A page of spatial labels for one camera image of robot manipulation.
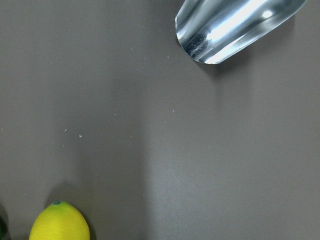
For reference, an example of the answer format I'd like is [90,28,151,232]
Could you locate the metal ice scoop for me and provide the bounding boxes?
[175,0,306,65]

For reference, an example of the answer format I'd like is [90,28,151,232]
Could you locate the yellow lemon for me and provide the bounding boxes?
[29,201,91,240]

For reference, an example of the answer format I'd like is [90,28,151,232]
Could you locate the green lime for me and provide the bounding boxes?
[0,219,4,240]

